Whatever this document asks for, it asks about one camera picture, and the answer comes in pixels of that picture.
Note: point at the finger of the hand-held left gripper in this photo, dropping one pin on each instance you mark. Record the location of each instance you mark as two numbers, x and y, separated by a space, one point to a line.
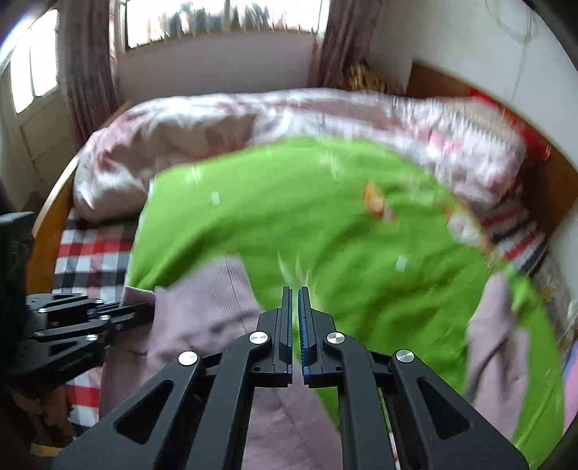
90 334
67 303

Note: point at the yellow patterned cloth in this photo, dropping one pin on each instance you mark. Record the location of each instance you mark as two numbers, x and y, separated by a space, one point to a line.
368 77

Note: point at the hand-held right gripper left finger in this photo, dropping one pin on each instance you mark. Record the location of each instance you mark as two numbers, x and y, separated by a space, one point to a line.
288 325

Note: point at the wooden headboard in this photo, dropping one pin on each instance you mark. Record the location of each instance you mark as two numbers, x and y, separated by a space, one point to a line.
433 81

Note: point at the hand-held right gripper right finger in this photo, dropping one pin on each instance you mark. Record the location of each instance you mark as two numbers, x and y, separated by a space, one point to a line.
305 325

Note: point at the wooden bed frame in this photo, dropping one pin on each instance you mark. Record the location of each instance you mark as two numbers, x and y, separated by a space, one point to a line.
45 235

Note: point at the brown curtain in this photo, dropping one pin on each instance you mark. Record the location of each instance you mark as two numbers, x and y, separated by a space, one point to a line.
343 40
90 68

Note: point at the pale pink satin quilt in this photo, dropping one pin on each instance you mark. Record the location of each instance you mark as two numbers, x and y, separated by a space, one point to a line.
180 131

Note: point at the green printed blanket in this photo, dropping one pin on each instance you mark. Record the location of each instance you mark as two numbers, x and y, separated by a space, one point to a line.
293 203

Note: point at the red cloth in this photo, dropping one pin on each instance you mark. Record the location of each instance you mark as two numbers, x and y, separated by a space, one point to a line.
533 135

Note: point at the lilac knit pants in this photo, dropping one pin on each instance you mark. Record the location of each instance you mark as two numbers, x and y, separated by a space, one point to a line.
203 316

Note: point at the striped pillow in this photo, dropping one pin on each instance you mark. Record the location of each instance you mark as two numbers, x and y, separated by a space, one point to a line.
514 239

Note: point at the red checked bedsheet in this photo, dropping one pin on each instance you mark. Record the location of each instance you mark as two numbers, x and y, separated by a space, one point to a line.
90 257

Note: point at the pale floral bedsheet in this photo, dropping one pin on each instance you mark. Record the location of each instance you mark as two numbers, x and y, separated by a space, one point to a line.
557 298

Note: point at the window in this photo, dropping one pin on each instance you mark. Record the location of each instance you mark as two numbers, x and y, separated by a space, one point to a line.
216 18

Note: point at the white glazed door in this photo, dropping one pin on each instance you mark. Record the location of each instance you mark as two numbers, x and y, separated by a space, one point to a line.
36 113

